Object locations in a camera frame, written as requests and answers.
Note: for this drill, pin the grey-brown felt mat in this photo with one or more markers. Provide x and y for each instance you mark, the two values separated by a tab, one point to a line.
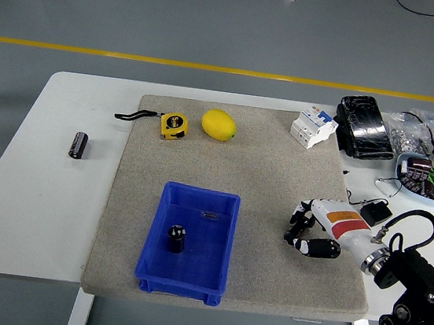
265	156

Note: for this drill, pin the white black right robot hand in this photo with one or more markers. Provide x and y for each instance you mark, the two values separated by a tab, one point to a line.
344	225

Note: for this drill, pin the yellow lemon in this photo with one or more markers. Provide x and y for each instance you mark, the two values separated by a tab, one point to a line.
218	125

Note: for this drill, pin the blue plastic box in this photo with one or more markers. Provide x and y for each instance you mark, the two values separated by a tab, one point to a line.
205	256

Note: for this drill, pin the black wrapped device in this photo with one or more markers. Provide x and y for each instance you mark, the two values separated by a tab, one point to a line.
365	129

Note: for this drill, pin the long dark brown battery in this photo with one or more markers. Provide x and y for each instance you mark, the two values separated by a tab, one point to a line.
300	230
78	146

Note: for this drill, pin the light blue bowl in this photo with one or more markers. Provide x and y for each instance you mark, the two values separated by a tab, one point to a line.
422	199

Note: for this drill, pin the small metal clip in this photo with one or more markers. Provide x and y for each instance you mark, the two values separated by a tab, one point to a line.
210	214

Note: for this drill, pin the short dark battery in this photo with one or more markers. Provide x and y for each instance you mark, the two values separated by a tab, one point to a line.
176	240

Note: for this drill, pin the white circuit breaker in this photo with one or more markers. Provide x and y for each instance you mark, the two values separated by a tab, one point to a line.
310	128

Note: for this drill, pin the fat dark brown battery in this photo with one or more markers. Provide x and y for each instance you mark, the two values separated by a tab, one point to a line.
419	163

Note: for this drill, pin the clear bag of metal nuts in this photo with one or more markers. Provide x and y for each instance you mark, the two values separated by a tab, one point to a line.
400	135

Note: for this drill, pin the white connector piece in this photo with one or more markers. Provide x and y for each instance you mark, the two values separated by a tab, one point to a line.
404	167

